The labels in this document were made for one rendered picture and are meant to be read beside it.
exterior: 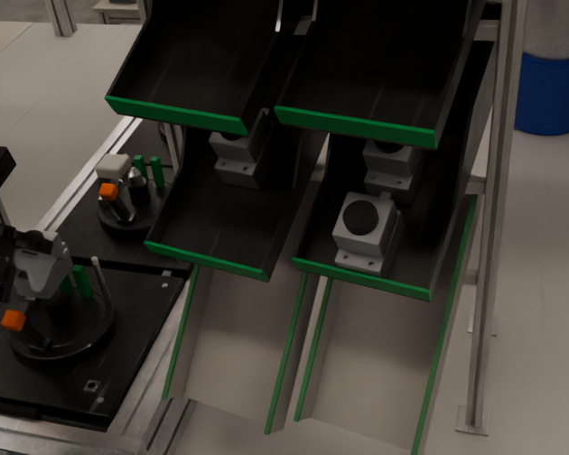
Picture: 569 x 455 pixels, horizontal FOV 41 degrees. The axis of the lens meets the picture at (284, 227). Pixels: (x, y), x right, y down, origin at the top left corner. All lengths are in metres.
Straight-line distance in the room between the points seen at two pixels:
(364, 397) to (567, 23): 0.83
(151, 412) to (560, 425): 0.50
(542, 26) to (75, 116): 0.98
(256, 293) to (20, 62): 1.33
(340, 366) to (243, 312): 0.12
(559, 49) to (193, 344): 0.88
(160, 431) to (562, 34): 0.95
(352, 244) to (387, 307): 0.18
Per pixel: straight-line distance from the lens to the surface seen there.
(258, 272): 0.70
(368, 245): 0.65
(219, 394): 0.88
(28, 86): 1.94
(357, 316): 0.83
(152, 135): 1.39
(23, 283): 0.96
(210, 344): 0.88
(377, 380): 0.83
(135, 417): 0.94
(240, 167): 0.74
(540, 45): 1.46
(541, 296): 1.18
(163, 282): 1.07
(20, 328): 0.94
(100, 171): 1.30
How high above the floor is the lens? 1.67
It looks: 39 degrees down
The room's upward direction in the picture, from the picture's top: 7 degrees counter-clockwise
